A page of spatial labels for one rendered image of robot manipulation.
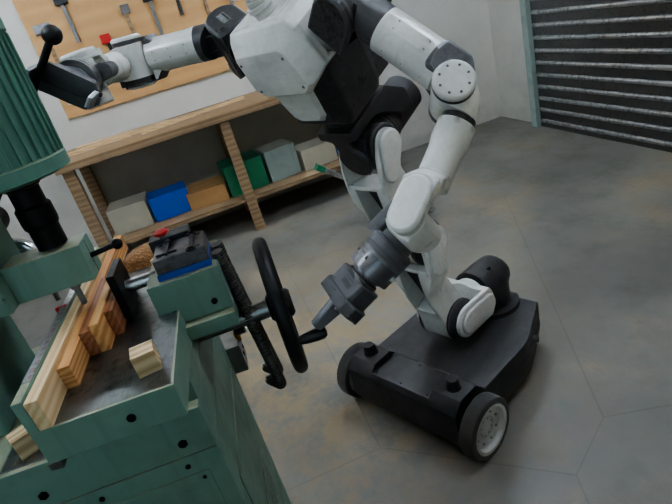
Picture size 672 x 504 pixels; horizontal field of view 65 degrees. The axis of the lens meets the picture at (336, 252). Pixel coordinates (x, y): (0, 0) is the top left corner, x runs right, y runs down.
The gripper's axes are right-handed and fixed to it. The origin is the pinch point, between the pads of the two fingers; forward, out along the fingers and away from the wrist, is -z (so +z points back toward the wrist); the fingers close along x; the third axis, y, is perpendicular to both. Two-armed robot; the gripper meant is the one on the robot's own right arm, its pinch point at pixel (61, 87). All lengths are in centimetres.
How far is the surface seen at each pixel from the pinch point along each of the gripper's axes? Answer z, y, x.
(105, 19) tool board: 309, 1, -42
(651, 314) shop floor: 32, -5, 200
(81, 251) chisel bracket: -17.3, 21.8, 14.0
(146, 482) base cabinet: -36, 50, 38
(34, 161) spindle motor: -20.4, 8.6, 3.3
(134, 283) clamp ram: -13.9, 26.1, 24.4
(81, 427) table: -43, 36, 24
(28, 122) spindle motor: -18.3, 3.7, 0.5
